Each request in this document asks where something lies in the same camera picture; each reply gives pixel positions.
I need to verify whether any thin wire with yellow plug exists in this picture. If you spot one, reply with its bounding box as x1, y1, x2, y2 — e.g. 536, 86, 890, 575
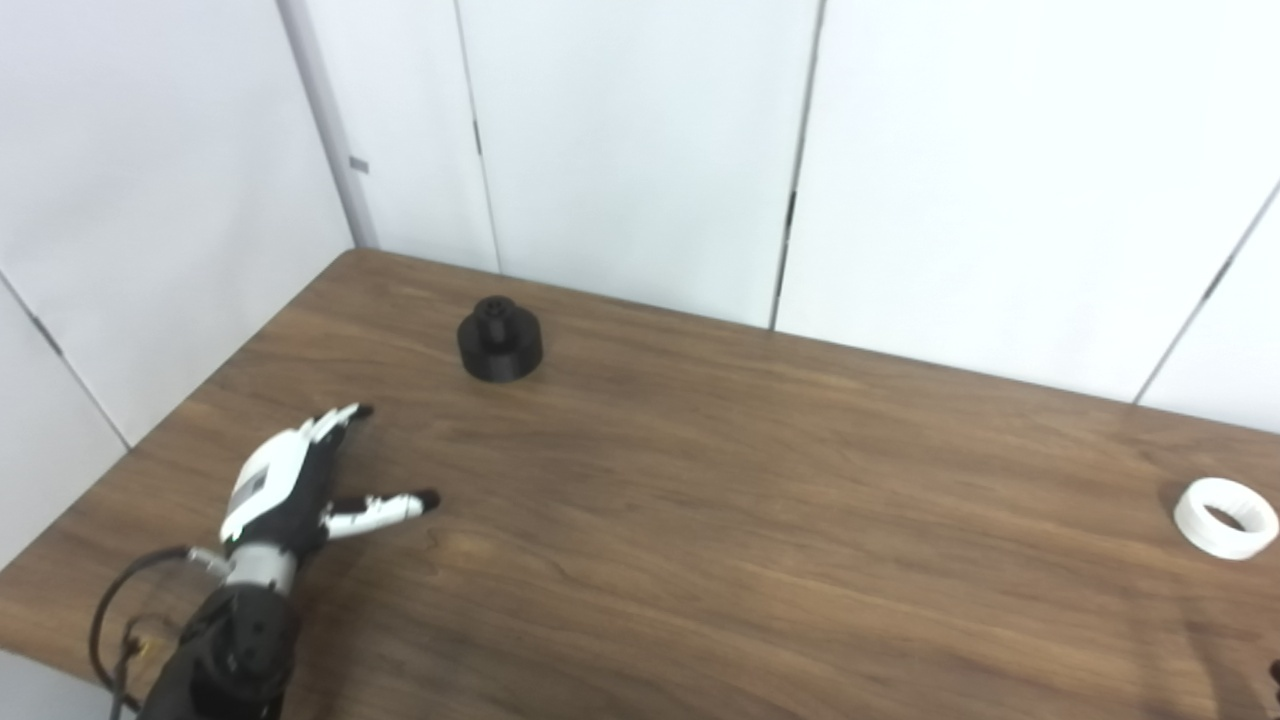
118, 618, 169, 666

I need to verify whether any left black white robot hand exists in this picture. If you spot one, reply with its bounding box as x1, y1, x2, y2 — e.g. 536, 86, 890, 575
219, 403, 442, 556

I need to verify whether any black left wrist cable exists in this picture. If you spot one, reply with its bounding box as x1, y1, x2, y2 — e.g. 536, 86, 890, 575
88, 546, 231, 720

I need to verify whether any round black stepped part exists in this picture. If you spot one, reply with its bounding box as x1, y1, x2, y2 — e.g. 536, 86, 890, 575
457, 296, 545, 384

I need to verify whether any white plastic ring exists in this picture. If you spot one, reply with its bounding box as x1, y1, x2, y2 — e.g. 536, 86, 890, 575
1173, 478, 1280, 561

